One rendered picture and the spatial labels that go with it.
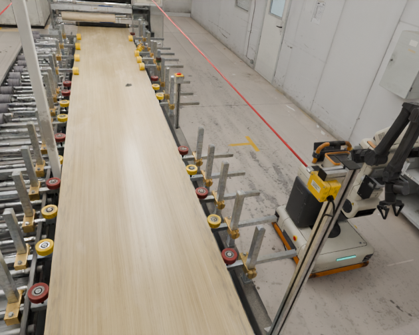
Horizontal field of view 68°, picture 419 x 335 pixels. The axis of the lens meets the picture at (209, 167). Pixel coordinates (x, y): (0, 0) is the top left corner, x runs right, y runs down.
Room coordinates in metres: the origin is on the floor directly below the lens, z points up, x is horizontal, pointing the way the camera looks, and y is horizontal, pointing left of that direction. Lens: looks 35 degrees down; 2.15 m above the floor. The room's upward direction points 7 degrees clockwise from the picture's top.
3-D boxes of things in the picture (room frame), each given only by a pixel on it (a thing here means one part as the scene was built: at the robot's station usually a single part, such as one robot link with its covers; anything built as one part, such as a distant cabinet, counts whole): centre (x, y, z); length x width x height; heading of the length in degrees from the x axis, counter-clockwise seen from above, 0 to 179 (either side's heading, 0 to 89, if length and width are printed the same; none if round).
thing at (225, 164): (1.50, -0.09, 0.91); 0.04 x 0.04 x 0.48; 22
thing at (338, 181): (0.73, -0.35, 1.20); 0.15 x 0.12 x 1.00; 22
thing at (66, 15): (5.35, 2.02, 1.05); 1.43 x 0.12 x 0.12; 112
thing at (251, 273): (1.06, -0.27, 0.80); 0.14 x 0.06 x 0.05; 22
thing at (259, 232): (1.03, -0.27, 0.88); 0.04 x 0.04 x 0.48; 22
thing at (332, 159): (2.10, -1.02, 0.87); 0.23 x 0.15 x 0.11; 111
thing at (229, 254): (1.03, -0.16, 0.85); 0.08 x 0.08 x 0.11
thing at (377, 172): (1.72, -1.16, 0.99); 0.28 x 0.16 x 0.22; 111
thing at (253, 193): (1.57, -0.15, 0.83); 0.43 x 0.03 x 0.04; 112
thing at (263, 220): (1.34, -0.25, 0.83); 0.43 x 0.03 x 0.04; 112
